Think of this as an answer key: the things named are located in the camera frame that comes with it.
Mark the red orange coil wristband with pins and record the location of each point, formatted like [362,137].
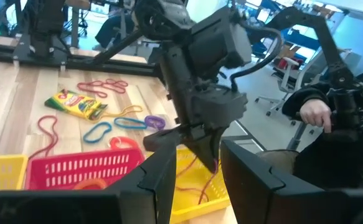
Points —
[115,140]

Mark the purple coil wristband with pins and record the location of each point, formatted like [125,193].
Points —
[148,119]

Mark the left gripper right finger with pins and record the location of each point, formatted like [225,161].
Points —
[249,186]

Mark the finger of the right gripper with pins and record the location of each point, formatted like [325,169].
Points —
[206,146]
[162,141]

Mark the wooden desk grey legs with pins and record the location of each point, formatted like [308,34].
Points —
[75,28]

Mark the blue rubber band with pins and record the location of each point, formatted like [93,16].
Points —
[85,137]
[137,127]

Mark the yellow rubber band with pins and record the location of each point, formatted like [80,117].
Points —
[137,107]

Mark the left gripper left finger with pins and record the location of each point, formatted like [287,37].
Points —
[150,193]

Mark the white office chair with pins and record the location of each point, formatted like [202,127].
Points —
[285,77]

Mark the yellow green crayon box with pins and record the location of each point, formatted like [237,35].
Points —
[75,104]

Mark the person's hand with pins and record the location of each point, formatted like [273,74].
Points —
[315,112]

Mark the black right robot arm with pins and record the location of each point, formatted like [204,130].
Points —
[165,18]

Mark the yellow plastic basket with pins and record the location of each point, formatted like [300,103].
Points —
[19,174]
[193,177]

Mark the red plastic basket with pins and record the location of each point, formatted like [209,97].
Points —
[38,174]

